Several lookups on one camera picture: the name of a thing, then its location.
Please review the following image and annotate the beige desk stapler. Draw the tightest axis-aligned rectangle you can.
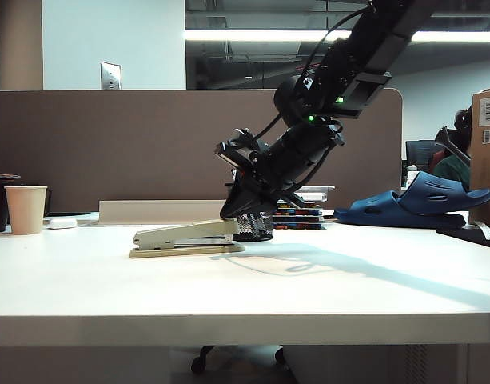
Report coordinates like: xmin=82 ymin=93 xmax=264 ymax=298
xmin=128 ymin=218 xmax=246 ymax=260

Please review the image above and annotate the brown desk partition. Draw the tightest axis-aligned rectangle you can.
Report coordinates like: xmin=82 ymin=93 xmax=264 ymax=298
xmin=0 ymin=88 xmax=404 ymax=215

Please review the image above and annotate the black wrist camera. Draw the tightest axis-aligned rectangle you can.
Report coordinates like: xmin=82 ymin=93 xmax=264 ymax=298
xmin=213 ymin=126 xmax=270 ymax=178

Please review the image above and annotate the white earbuds case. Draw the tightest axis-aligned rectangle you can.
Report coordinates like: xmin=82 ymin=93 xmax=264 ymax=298
xmin=47 ymin=216 xmax=78 ymax=230

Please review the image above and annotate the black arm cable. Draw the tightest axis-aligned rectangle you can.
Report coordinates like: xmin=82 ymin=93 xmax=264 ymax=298
xmin=300 ymin=4 xmax=370 ymax=83

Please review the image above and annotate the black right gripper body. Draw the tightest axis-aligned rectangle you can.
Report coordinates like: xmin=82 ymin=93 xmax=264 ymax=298
xmin=244 ymin=122 xmax=346 ymax=203

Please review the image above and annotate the navy blue leaning slipper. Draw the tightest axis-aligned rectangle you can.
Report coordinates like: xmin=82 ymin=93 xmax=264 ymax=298
xmin=400 ymin=172 xmax=490 ymax=218

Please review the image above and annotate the tall brown cardboard box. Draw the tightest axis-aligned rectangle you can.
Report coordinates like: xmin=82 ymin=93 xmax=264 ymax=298
xmin=468 ymin=88 xmax=490 ymax=225

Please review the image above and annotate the person in green shirt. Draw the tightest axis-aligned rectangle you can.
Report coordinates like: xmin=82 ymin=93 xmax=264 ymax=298
xmin=432 ymin=108 xmax=474 ymax=193

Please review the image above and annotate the colourful flat card box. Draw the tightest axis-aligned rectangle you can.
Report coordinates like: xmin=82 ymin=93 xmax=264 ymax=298
xmin=272 ymin=222 xmax=323 ymax=232
xmin=273 ymin=216 xmax=324 ymax=225
xmin=276 ymin=202 xmax=323 ymax=212
xmin=273 ymin=210 xmax=322 ymax=218

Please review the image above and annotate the beige paper cup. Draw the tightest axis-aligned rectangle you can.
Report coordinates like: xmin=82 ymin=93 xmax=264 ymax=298
xmin=3 ymin=186 xmax=49 ymax=236

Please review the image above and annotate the black mesh pen holder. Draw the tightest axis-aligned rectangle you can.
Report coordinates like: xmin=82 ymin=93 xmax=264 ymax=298
xmin=232 ymin=210 xmax=275 ymax=242

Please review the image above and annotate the black mouse pad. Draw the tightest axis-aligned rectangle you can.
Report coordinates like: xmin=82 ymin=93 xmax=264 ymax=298
xmin=435 ymin=226 xmax=490 ymax=252

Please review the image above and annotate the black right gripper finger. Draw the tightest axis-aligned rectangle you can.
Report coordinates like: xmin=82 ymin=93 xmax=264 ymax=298
xmin=220 ymin=179 xmax=278 ymax=219
xmin=273 ymin=193 xmax=307 ymax=210

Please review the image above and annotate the long ceiling light strip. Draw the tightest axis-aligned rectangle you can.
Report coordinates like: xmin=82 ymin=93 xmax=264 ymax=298
xmin=183 ymin=28 xmax=490 ymax=43

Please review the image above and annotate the metal wall switch plate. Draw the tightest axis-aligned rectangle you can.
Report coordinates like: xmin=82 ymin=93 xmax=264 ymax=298
xmin=100 ymin=62 xmax=123 ymax=91

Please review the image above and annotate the navy blue flat-lying slipper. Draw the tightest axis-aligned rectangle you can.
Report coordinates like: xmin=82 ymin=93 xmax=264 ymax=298
xmin=332 ymin=190 xmax=468 ymax=230

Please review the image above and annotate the paper-wrapped green straw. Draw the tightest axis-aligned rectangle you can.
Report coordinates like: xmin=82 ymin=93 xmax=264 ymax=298
xmin=472 ymin=221 xmax=490 ymax=242

